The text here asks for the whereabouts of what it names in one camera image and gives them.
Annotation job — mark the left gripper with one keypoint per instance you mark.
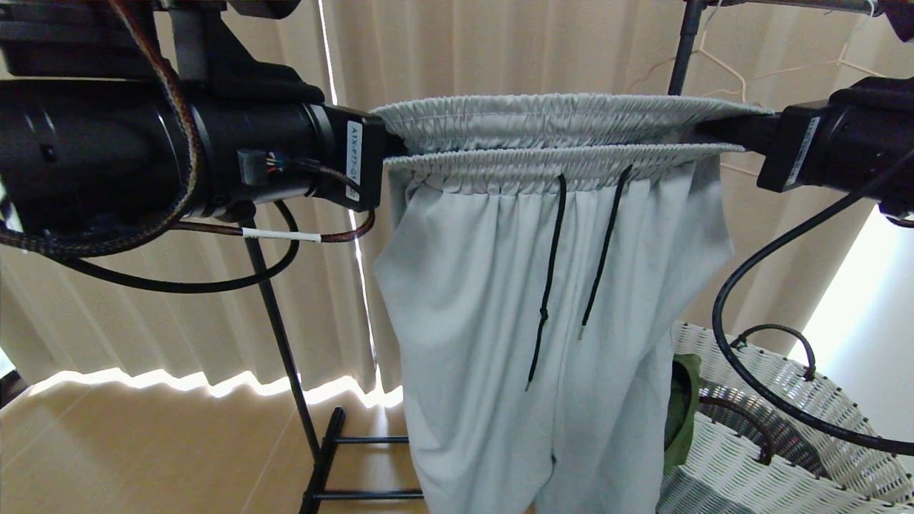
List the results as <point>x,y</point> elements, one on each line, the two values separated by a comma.
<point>271,135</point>

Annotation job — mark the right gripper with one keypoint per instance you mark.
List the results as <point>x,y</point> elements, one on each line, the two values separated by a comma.
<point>857,143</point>

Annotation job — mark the pale grey shorts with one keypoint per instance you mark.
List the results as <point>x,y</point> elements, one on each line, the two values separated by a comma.
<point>500,285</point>

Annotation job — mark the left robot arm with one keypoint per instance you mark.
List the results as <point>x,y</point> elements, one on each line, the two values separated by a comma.
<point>187,143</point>

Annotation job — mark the black clothes rack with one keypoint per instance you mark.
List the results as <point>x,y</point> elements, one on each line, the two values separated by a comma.
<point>282,343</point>

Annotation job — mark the white laundry basket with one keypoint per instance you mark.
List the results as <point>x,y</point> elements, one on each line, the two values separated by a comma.
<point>735,471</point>

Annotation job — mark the beige curtain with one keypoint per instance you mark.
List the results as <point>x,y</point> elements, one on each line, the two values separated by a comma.
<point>500,50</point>

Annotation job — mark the green garment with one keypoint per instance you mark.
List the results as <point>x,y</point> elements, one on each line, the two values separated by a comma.
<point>682,414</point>

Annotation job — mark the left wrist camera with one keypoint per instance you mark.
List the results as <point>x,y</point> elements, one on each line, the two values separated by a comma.
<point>250,78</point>

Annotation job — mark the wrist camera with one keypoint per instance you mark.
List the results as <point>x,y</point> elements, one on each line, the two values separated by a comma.
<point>250,78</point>
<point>901,18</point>

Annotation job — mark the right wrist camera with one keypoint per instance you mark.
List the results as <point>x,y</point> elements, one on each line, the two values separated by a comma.
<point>901,18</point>

